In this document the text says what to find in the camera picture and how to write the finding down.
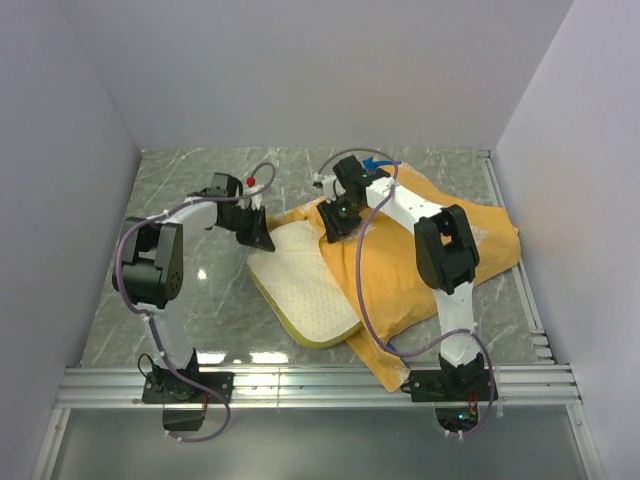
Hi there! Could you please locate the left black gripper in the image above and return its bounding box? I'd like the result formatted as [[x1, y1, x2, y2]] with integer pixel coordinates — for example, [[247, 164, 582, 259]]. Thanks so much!
[[218, 204, 273, 251]]

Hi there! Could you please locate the aluminium mounting rail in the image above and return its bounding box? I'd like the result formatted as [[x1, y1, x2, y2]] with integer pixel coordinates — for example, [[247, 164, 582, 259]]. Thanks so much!
[[55, 364, 582, 409]]

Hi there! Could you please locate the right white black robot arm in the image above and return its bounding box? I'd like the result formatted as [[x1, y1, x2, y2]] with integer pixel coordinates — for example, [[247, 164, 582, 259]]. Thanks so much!
[[313, 149, 488, 400]]

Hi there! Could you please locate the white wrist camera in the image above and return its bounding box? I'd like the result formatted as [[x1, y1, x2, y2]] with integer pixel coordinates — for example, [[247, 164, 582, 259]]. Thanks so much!
[[242, 176, 265, 210], [313, 173, 345, 203]]

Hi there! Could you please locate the blue and orange pillowcase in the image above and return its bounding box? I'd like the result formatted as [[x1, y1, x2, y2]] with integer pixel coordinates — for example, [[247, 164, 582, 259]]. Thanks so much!
[[264, 158, 521, 395]]

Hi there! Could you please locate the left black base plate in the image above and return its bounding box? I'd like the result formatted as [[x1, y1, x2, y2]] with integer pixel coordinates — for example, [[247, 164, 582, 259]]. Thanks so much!
[[142, 370, 235, 404]]

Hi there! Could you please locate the cream pillow yellow trim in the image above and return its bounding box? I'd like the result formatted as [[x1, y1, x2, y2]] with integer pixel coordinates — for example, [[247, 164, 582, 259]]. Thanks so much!
[[247, 221, 361, 349]]

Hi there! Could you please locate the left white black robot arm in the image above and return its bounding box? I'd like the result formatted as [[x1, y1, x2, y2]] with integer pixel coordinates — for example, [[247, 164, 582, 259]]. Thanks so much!
[[112, 173, 275, 402]]

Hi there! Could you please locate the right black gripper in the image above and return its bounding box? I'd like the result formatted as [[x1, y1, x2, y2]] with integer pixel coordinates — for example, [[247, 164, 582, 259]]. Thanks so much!
[[316, 194, 365, 246]]

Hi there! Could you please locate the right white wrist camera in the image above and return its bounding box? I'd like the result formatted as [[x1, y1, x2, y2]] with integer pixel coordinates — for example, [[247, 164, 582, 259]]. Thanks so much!
[[313, 173, 345, 203]]

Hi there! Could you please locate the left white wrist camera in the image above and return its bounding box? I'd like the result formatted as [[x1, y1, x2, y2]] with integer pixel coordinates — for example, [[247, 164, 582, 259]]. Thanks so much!
[[242, 176, 265, 210]]

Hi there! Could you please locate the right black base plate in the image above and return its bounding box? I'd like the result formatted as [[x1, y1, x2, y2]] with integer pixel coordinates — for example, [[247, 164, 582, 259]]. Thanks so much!
[[400, 370, 498, 403]]

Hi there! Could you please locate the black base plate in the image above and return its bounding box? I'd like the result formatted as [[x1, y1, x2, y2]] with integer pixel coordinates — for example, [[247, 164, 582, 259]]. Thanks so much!
[[142, 370, 235, 404], [400, 370, 498, 403]]

